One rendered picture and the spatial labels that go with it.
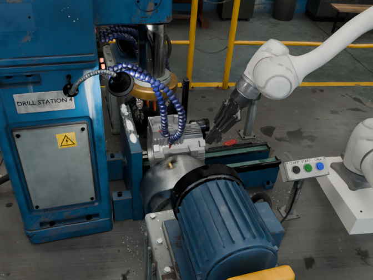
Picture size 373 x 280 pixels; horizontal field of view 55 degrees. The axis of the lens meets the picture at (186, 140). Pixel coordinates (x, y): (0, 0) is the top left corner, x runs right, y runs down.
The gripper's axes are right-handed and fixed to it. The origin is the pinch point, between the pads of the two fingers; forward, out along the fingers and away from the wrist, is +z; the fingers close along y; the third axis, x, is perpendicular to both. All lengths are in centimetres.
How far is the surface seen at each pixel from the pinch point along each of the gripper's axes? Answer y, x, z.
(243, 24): -410, 235, -8
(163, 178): 23.5, -23.7, 8.5
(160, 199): 30.5, -24.9, 11.3
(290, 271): 73, -24, -15
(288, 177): 22.4, 21.6, -6.2
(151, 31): -1.6, -40.9, -24.0
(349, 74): -228, 291, -40
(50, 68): 12, -65, -7
